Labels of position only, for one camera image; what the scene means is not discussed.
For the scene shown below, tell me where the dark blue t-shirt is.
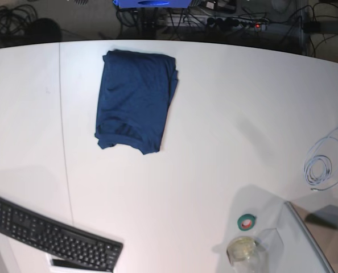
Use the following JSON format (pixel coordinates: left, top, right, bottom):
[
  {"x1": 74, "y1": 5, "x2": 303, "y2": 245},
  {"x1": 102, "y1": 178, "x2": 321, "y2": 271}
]
[{"x1": 94, "y1": 49, "x2": 178, "y2": 155}]

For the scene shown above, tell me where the green electrical tape roll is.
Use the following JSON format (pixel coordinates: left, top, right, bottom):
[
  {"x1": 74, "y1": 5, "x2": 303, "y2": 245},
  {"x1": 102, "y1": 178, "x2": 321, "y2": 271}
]
[{"x1": 237, "y1": 214, "x2": 257, "y2": 231}]

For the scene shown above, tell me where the black power strip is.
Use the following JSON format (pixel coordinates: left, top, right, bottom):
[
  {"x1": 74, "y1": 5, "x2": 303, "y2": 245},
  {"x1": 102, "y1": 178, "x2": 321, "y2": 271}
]
[{"x1": 207, "y1": 17, "x2": 268, "y2": 31}]

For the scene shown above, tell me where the clear glass jar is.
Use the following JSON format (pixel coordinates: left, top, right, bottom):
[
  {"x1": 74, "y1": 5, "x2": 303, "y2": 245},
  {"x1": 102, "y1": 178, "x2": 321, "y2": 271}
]
[{"x1": 226, "y1": 236, "x2": 261, "y2": 272}]

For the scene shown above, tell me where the black computer keyboard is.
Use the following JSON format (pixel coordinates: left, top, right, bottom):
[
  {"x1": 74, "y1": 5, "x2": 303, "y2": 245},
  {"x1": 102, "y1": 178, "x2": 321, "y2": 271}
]
[{"x1": 0, "y1": 197, "x2": 123, "y2": 272}]

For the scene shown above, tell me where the blue box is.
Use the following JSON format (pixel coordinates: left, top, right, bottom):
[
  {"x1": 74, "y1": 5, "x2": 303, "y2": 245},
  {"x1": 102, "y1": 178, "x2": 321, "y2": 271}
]
[{"x1": 113, "y1": 0, "x2": 191, "y2": 9}]

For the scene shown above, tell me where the glass panel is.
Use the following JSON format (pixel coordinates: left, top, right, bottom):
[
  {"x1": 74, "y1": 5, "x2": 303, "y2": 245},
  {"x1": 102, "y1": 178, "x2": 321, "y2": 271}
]
[{"x1": 291, "y1": 202, "x2": 338, "y2": 272}]

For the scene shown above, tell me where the coiled white cable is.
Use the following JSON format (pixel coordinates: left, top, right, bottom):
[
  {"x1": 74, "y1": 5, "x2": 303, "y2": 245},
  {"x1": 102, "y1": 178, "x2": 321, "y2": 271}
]
[{"x1": 303, "y1": 123, "x2": 338, "y2": 192}]

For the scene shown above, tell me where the black floor cable bundle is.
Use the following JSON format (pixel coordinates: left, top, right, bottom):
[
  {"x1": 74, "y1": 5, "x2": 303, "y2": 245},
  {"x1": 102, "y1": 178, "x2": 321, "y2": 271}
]
[{"x1": 0, "y1": 4, "x2": 38, "y2": 36}]

